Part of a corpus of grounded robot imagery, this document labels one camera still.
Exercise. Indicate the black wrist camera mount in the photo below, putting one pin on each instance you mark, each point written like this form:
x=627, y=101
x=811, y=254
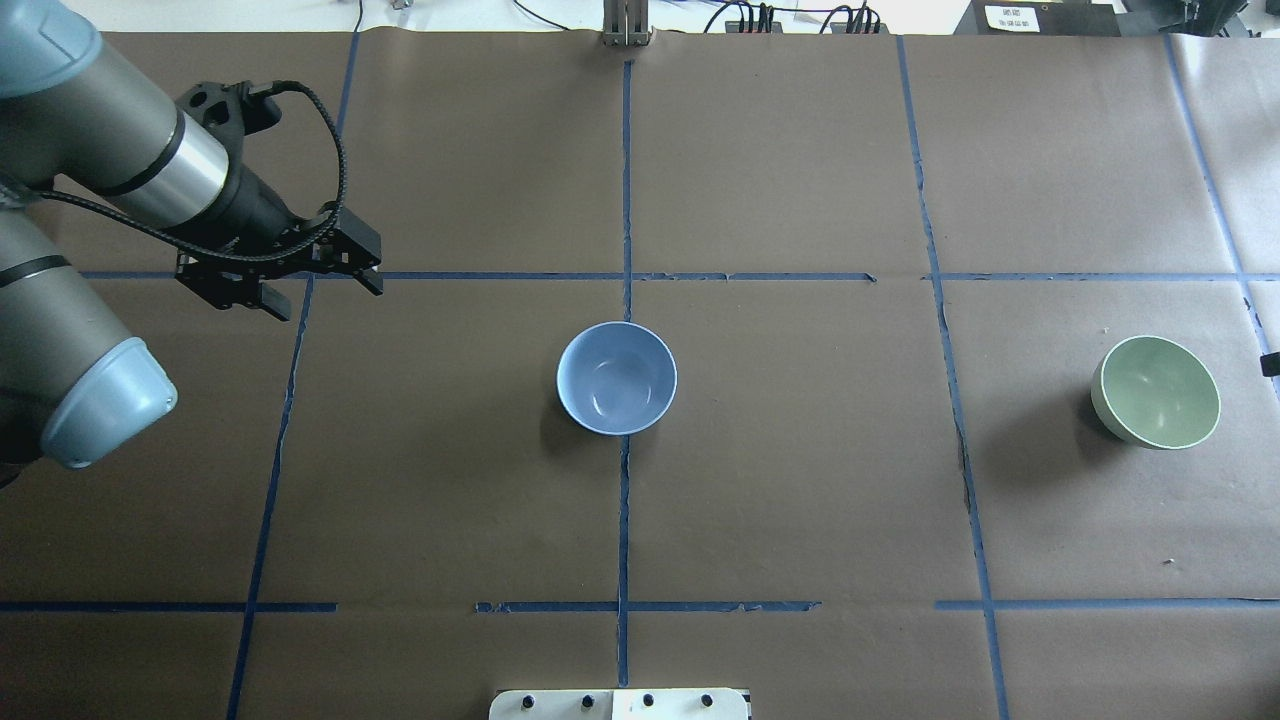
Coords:
x=231, y=113

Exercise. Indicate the black box with white label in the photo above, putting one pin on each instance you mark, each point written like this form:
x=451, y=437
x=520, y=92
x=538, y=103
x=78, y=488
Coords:
x=1041, y=18

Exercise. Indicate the black power strip with plugs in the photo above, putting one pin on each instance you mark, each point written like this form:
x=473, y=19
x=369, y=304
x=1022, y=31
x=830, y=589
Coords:
x=759, y=18

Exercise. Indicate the brown paper table cover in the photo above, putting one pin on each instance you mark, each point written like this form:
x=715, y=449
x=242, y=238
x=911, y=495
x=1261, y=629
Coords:
x=887, y=268

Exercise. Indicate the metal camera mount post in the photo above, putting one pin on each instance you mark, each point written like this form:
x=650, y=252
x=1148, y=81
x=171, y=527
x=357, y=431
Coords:
x=626, y=23

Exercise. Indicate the blue bowl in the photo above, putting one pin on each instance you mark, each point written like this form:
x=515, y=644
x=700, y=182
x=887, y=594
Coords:
x=616, y=378

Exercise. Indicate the white plate with black knobs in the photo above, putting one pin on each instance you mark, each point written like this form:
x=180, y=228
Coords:
x=623, y=703

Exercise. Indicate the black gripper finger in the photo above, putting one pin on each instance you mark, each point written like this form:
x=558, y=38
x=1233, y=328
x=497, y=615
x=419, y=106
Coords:
x=1270, y=365

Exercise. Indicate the green bowl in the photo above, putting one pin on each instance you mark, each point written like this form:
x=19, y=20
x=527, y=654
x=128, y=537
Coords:
x=1154, y=393

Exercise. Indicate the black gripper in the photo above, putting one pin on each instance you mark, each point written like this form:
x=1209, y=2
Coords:
x=252, y=208

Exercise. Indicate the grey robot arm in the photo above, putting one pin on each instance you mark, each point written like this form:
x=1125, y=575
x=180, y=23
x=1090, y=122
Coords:
x=84, y=126

